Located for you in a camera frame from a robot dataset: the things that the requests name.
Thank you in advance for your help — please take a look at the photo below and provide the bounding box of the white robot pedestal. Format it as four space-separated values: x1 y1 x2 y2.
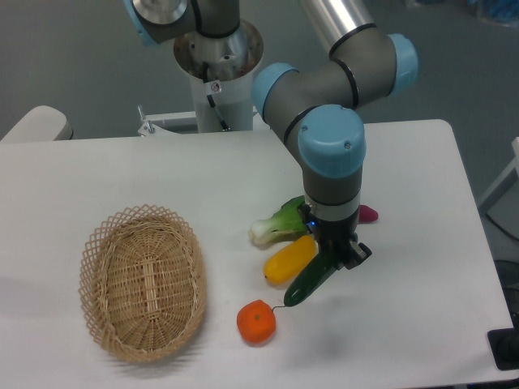
139 19 264 136

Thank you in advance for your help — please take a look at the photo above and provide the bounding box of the dark green cucumber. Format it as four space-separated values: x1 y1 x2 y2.
283 250 339 307

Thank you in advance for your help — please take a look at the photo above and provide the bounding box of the black device at edge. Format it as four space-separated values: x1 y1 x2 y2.
487 328 518 371

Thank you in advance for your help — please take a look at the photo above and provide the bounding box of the woven wicker basket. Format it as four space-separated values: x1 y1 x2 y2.
79 204 207 362

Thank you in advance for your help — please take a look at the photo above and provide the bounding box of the magenta vegetable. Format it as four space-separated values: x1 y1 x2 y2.
358 204 379 224

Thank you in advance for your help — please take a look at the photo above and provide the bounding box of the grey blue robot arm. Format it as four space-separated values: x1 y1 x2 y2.
125 1 418 268

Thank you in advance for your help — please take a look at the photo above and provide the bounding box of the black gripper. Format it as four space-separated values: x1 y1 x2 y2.
298 203 372 270

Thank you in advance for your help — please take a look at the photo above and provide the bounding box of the yellow bell pepper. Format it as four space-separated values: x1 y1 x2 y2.
263 235 317 285

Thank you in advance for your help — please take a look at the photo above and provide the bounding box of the green bok choy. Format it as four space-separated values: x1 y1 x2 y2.
248 195 307 246

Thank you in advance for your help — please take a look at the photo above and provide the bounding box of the orange tangerine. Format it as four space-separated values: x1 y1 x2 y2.
236 300 277 344

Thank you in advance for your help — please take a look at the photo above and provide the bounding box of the white frame at right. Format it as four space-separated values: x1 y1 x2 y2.
476 138 518 214

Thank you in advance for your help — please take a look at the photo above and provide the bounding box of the white chair armrest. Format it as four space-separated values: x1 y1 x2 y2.
1 105 74 144

